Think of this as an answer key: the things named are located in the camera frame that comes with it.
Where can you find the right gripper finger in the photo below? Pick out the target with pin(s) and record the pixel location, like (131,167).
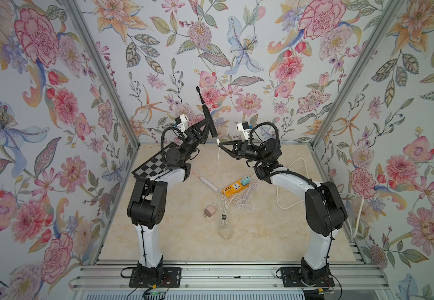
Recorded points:
(233,144)
(230,149)

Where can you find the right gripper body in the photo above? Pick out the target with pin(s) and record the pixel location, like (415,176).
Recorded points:
(237,149)

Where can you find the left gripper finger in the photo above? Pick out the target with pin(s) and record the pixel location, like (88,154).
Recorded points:
(199,128)
(202,136)

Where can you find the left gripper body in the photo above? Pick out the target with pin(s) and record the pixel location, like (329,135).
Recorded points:
(190,142)

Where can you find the black electric toothbrush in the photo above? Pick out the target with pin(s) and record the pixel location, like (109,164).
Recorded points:
(207,112)

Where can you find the teal USB charger plug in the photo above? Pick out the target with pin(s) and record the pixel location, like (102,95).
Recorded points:
(245,181)

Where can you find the orange power strip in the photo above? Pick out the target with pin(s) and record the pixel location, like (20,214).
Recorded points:
(233,189)

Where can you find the white pink electric toothbrush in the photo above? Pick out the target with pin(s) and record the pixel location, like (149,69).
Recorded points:
(207,182)

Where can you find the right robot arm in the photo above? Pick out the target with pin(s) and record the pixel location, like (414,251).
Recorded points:
(324,208)

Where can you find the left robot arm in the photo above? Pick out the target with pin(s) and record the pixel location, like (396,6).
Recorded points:
(147,204)

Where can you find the black white checkerboard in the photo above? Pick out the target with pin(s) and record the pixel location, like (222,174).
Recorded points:
(150,164)

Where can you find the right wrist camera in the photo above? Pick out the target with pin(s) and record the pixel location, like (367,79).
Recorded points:
(244,130)

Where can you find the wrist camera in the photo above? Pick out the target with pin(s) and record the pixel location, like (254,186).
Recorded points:
(182,122)
(244,130)

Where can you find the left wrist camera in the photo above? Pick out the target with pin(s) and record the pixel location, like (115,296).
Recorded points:
(182,122)

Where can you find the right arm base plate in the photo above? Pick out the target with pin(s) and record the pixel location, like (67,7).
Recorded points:
(305,277)

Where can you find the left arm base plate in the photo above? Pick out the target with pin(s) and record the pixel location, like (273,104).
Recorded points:
(161,277)

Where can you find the aluminium front rail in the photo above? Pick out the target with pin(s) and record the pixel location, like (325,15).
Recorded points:
(113,280)

